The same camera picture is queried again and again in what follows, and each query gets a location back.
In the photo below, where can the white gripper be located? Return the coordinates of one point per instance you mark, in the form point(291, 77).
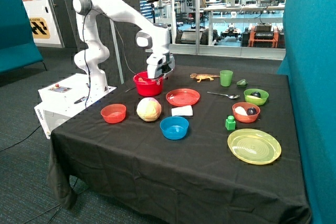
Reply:
point(160, 65)

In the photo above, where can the brown teddy bear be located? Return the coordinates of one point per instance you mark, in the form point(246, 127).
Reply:
point(144, 80)

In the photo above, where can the orange red plastic plate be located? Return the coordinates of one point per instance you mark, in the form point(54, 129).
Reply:
point(182, 97)

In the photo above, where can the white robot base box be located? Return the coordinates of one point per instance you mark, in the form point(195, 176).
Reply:
point(64, 99)

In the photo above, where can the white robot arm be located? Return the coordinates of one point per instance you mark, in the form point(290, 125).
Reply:
point(154, 36)

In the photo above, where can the large red bowl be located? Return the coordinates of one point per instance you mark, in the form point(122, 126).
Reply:
point(147, 89)

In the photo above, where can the blue plastic bowl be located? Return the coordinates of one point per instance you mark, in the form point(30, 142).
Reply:
point(174, 127)

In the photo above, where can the small orange bowl left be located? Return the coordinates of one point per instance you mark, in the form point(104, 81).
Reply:
point(114, 113)

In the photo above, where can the small orange bowl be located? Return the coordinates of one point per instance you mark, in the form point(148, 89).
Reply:
point(248, 118)
point(114, 113)

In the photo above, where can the white egg in orange bowl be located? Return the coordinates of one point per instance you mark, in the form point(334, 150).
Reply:
point(240, 110)

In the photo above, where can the small orange bowl right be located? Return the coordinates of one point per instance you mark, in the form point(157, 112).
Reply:
point(248, 118)

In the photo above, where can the green plastic bowl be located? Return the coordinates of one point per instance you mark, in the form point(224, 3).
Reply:
point(255, 100)

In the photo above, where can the dark plum in orange bowl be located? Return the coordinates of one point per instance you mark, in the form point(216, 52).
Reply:
point(251, 111)

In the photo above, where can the dark plum in green bowl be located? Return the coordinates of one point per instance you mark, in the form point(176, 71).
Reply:
point(256, 94)

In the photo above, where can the pastel plush ball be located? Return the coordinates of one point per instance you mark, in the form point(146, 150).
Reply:
point(149, 109)

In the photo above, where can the white folded cloth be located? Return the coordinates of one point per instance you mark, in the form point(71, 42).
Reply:
point(182, 111)

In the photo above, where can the brown toy lizard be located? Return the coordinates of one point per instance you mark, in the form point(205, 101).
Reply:
point(203, 76)

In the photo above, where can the green plastic cup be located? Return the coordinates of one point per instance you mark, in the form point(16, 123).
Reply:
point(226, 78)

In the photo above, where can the black tablecloth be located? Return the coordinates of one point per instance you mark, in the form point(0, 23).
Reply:
point(193, 180)

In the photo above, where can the metal spoon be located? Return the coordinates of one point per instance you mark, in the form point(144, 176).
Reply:
point(230, 96)

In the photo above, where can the green toy block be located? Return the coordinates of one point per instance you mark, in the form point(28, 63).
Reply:
point(230, 123)

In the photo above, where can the green toy pepper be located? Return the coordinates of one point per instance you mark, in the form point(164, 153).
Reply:
point(242, 83)

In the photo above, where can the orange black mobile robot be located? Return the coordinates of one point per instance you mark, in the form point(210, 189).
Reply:
point(263, 36)

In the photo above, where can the yellow plastic plate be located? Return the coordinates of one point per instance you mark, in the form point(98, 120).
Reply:
point(254, 146)

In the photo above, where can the yellow black warning sign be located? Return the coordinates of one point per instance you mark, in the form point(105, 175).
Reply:
point(39, 28)

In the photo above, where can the teal partition panel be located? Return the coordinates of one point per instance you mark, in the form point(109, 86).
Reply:
point(309, 64)

